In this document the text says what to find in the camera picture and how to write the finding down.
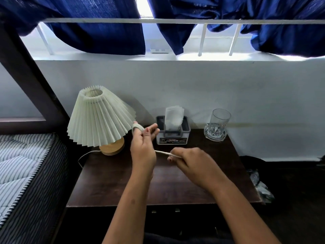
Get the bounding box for person's left hand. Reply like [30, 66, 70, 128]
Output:
[130, 121, 160, 176]

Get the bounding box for person's right hand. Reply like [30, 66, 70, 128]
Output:
[167, 147, 229, 192]

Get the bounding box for white charging cable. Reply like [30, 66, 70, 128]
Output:
[131, 123, 183, 160]

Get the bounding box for grey tissue box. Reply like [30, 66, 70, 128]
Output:
[155, 115, 191, 146]

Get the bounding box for white tissue stack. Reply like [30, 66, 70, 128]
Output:
[164, 105, 185, 132]

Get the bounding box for clear drinking glass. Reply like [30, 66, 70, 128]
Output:
[204, 108, 232, 140]

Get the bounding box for person's left forearm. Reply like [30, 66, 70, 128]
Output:
[101, 170, 155, 244]

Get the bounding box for person's right forearm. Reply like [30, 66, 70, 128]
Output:
[211, 180, 281, 244]

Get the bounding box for dark wooden bedside table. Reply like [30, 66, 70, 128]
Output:
[66, 125, 263, 214]

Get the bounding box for person's dark trousers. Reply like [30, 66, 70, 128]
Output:
[145, 232, 234, 244]

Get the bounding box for clear glass ashtray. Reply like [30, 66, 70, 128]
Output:
[203, 124, 228, 142]

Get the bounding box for cream pleated table lamp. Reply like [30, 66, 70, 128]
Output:
[67, 85, 137, 156]

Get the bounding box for clear plastic bag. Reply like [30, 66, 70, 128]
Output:
[247, 169, 275, 204]

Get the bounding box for blue curtain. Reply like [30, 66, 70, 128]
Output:
[203, 0, 325, 58]
[0, 0, 146, 56]
[146, 0, 203, 56]

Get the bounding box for striped mattress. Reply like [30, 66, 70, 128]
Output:
[0, 133, 69, 244]

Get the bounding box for white window railing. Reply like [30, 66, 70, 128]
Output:
[35, 17, 325, 57]

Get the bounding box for white lamp cord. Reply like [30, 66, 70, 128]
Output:
[77, 149, 102, 168]

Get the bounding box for dark wooden bed frame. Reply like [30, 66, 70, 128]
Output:
[0, 22, 70, 135]

